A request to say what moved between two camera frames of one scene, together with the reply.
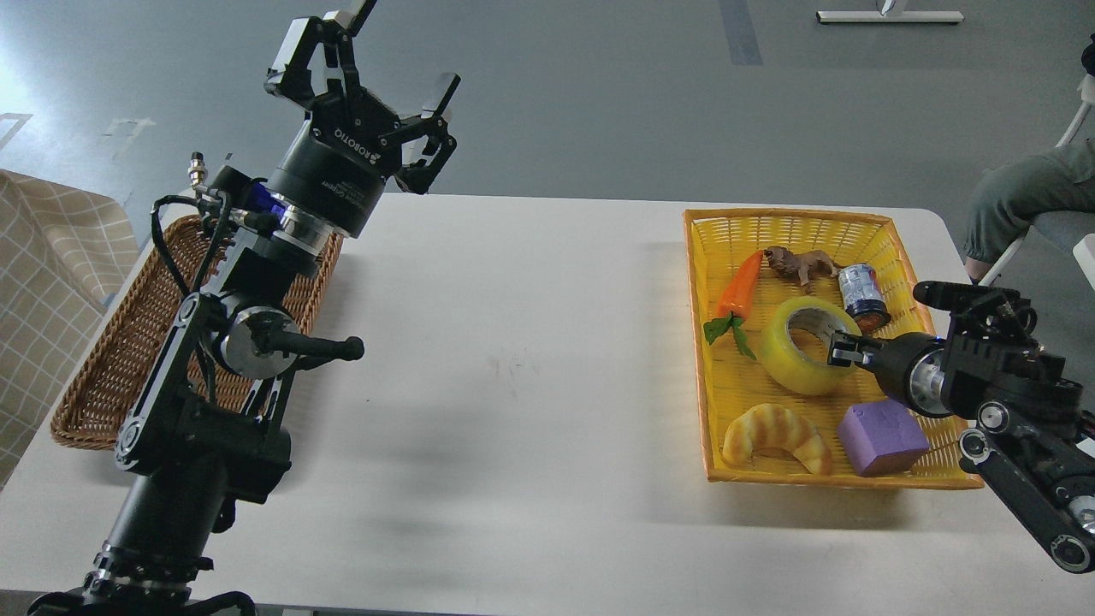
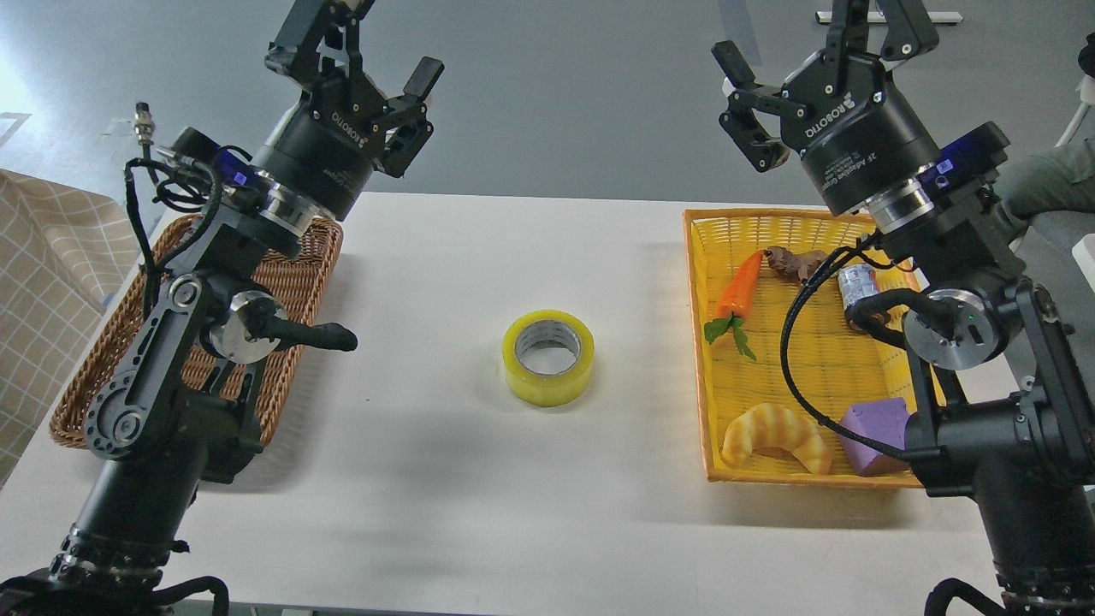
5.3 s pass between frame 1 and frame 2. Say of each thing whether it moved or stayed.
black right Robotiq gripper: moved
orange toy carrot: stayed
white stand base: stayed
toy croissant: stayed
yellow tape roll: moved
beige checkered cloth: stayed
